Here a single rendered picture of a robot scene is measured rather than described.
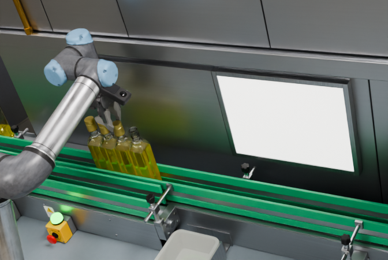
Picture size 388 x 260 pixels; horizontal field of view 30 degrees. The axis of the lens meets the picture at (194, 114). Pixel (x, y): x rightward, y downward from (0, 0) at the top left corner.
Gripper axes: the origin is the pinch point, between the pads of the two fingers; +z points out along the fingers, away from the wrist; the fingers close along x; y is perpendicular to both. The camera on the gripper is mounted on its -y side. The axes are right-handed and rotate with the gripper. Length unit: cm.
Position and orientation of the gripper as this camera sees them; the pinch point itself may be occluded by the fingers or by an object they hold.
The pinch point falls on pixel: (116, 125)
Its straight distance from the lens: 239.7
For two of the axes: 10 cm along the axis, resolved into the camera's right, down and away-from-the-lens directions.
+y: -8.5, -1.2, 5.2
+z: 2.3, 7.9, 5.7
